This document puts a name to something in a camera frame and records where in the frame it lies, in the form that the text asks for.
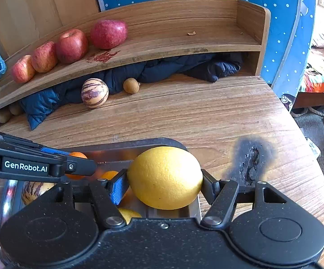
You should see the orange tangerine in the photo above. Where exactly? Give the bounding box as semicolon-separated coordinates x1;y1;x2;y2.
97;170;136;207
66;152;87;180

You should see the yellow lemon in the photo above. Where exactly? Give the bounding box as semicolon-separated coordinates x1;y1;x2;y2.
127;146;203;210
118;208;142;225

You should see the large striped pepino melon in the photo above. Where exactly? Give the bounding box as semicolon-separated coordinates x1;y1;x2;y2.
22;182;55;205

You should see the small striped pepino melon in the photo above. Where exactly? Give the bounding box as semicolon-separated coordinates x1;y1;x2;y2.
81;78;109;109

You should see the left kiwi under shelf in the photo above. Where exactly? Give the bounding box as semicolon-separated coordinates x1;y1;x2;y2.
0;109;12;124

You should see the kiwi under shelf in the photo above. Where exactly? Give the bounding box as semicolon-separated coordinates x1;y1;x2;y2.
9;102;24;116
0;109;12;124

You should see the right kiwi under shelf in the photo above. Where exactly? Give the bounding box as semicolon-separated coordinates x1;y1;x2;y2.
9;102;24;116

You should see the dark blue quilted jacket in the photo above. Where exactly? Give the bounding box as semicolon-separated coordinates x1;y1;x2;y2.
19;52;243;129

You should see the leftmost red apple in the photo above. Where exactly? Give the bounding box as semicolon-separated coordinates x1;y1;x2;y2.
11;55;36;84

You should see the brown kiwi at back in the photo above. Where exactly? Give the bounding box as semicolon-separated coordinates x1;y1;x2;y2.
123;78;140;94

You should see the wooden cabinet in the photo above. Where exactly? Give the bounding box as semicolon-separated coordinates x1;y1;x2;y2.
0;0;100;58

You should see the rightmost red apple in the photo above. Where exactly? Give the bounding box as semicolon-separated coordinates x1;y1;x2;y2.
90;20;128;50

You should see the colourful bed cover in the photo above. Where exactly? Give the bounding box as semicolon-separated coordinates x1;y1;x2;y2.
299;33;324;93

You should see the curved wooden shelf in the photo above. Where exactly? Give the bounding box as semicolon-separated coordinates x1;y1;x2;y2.
0;0;263;109

